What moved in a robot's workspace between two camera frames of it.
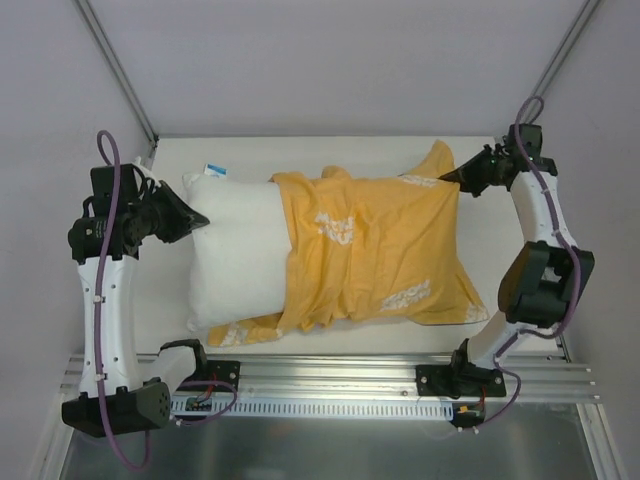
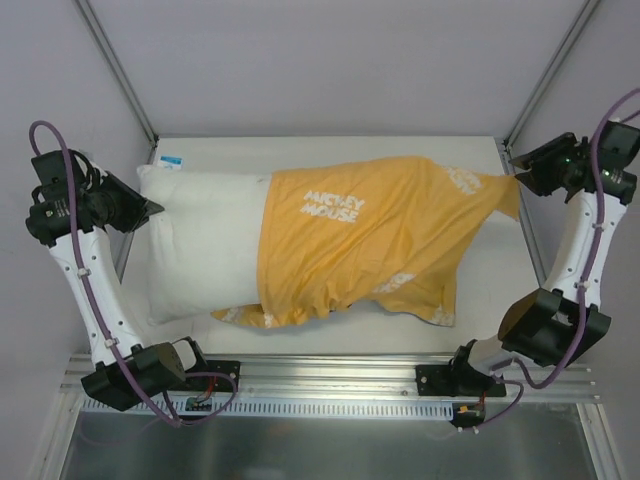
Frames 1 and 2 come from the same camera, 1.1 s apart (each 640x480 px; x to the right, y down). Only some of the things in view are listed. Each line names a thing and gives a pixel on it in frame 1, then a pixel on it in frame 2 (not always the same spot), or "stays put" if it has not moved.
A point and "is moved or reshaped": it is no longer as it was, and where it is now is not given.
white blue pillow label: x=215 y=170 -> x=173 y=163
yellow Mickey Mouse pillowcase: x=374 y=247 is moved or reshaped
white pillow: x=239 y=260 is moved or reshaped
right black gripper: x=480 y=168 -> x=553 y=165
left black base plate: x=217 y=370 stays put
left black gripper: x=166 y=212 -> x=120 y=198
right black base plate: x=459 y=381 stays put
